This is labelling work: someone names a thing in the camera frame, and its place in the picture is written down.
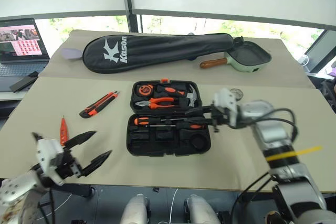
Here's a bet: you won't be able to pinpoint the orange handled pliers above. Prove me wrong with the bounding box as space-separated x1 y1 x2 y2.
134 96 182 110

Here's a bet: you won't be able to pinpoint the black tape roll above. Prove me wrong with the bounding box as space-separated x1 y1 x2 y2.
190 134 208 152

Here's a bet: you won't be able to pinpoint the thin white cable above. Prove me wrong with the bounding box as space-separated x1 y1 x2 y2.
169 188 180 224

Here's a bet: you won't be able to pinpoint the black Kason racket bag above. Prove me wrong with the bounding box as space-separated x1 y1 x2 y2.
82 33 236 74

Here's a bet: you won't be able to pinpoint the steel claw hammer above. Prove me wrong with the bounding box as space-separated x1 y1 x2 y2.
179 84 202 108

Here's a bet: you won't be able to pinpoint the dark window frame post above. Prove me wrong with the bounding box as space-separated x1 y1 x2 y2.
123 0 144 35

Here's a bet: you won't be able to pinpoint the grey rounded right robot knee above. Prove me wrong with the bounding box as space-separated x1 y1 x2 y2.
183 194 220 224

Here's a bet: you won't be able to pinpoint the dark monitor screen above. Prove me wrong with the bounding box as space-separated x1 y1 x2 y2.
305 29 336 74

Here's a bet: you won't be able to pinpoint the black office chair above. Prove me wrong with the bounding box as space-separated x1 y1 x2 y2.
318 77 336 115

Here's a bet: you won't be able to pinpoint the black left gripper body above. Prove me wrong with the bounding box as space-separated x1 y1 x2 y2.
56 147 86 180

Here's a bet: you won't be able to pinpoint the black plastic tool case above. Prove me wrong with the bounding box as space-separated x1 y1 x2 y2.
125 78 212 158

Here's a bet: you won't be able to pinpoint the small round grey roll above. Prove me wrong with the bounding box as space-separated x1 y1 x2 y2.
230 88 244 102

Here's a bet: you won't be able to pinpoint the orange black utility knife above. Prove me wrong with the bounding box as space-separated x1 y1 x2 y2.
79 90 120 119

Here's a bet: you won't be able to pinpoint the flat black device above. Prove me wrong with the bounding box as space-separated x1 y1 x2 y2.
9 71 39 94

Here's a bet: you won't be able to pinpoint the orange voltage tester pen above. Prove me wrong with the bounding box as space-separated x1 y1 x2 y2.
59 114 68 146

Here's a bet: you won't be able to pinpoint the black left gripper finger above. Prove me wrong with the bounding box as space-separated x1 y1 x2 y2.
82 150 113 178
64 130 97 148

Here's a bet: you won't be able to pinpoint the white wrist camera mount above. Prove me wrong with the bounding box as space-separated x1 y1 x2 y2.
31 132 65 186
212 88 238 128

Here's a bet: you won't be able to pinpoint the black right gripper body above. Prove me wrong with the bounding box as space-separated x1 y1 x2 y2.
208 105 232 133

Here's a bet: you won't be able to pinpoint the grey rounded left robot knee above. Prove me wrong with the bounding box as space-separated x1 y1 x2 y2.
119 193 151 224

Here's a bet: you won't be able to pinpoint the green pan with wooden handle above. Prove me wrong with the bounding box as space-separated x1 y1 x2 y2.
199 40 272 73

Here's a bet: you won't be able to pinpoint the grey rounded robot knee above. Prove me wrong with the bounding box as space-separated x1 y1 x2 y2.
119 193 151 224
183 194 220 224

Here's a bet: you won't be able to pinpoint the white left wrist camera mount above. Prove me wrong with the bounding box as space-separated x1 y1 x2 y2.
31 132 65 186

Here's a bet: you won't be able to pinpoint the large orange black screwdriver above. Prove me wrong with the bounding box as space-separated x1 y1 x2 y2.
133 116 188 126

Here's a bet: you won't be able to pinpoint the orange black tape measure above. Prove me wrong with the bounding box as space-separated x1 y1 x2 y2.
136 83 154 97

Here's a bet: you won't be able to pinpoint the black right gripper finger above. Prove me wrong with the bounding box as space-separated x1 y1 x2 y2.
179 117 213 126
186 105 213 117

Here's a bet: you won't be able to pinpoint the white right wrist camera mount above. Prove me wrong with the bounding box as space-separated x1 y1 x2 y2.
212 88 238 128

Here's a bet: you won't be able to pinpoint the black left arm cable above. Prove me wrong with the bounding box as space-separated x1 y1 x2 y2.
36 182 57 224

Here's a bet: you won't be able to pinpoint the black table frame bar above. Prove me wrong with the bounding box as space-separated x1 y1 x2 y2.
51 183 97 199

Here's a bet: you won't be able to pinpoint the small orange black screwdriver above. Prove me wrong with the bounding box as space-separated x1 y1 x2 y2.
160 122 207 131

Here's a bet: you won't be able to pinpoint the yellow strap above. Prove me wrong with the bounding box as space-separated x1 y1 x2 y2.
265 145 324 162

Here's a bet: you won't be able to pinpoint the open black laptop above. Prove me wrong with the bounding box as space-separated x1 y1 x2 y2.
0 17 51 92

